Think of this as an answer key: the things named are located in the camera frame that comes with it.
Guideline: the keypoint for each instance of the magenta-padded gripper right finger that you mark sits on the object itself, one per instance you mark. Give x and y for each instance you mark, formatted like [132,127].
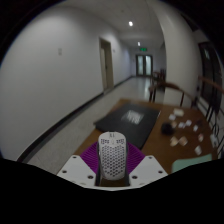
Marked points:
[150,168]

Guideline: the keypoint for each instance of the green cartoon-print mouse pad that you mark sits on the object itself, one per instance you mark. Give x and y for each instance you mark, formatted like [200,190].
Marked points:
[190,162]

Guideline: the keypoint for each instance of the black railing with wooden handrail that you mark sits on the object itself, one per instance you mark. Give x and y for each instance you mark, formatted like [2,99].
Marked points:
[213,83]

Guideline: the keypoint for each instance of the small white box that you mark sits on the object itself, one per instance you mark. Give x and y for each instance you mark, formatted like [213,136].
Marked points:
[178,112]

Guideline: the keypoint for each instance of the white perforated computer mouse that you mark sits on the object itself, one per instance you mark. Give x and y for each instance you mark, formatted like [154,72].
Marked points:
[112,156]

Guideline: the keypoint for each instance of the glazed double door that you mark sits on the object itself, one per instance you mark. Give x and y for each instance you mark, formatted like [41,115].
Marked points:
[144,65]

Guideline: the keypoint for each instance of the small white sticker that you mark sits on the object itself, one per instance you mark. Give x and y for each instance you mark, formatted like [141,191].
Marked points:
[198,150]
[200,137]
[172,117]
[195,128]
[181,125]
[188,122]
[183,141]

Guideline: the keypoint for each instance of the small black box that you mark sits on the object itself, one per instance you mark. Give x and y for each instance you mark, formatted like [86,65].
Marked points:
[167,128]

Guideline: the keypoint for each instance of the white booklet with black strip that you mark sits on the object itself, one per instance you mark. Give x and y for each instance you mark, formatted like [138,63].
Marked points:
[213,140]

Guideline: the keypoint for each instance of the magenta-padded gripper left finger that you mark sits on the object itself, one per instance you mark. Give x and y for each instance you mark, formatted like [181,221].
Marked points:
[75,168]

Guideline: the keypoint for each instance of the small tan sticker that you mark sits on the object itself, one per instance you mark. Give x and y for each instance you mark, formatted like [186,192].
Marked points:
[174,124]
[173,141]

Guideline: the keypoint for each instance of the brown wooden armchair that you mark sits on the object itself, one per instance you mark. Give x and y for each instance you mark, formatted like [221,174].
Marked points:
[173,87]
[158,76]

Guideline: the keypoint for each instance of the open side door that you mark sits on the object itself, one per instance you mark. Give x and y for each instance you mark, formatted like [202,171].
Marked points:
[106,65]

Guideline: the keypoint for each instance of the black closed laptop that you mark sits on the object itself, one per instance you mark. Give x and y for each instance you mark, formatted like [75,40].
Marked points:
[128,124]

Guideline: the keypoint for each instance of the green exit sign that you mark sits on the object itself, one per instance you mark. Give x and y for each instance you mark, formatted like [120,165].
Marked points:
[143,49]

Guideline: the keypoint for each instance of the dark framed window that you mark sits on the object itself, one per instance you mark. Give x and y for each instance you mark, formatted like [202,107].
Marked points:
[210,73]

